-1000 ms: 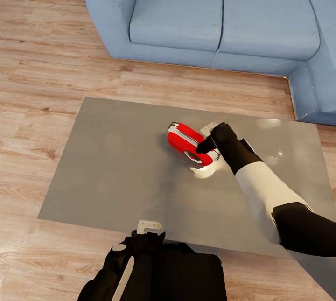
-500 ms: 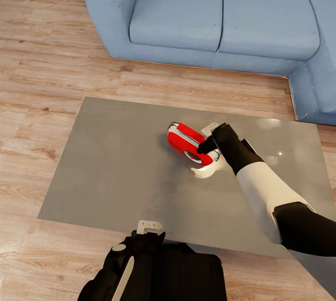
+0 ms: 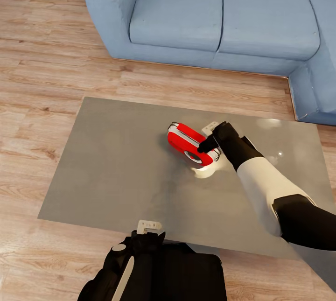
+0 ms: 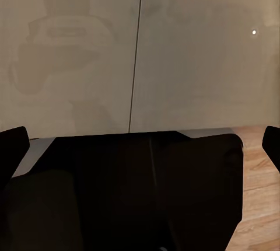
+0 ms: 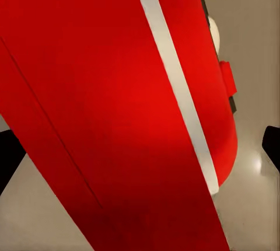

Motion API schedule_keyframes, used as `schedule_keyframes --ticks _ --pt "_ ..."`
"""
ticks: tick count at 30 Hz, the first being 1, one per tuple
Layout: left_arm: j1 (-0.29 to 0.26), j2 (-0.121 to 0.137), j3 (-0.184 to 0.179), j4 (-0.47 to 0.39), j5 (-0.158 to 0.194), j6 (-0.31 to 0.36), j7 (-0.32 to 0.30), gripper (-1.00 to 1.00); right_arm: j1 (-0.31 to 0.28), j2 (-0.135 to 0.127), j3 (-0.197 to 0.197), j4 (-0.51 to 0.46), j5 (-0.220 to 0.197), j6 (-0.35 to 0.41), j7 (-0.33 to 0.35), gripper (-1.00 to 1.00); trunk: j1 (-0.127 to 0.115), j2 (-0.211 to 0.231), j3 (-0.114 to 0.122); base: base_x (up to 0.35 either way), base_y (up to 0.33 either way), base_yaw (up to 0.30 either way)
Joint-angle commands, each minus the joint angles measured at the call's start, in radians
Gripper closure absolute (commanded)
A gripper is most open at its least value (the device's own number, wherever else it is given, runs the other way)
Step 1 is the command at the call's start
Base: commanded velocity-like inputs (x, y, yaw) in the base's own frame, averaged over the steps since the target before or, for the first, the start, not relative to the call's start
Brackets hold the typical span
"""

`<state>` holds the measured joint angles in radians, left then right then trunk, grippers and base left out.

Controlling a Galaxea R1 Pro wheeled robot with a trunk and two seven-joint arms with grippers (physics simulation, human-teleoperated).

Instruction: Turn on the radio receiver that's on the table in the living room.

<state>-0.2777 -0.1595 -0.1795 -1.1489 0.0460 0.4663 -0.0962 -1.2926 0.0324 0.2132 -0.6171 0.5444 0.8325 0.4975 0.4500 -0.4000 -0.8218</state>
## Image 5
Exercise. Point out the radio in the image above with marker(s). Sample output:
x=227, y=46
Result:
x=126, y=111

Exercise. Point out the coffee table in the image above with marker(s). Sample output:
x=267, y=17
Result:
x=246, y=33

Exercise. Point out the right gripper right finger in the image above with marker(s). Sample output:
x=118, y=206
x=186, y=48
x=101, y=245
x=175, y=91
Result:
x=271, y=144

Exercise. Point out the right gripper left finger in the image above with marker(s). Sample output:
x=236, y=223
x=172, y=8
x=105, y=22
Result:
x=11, y=155

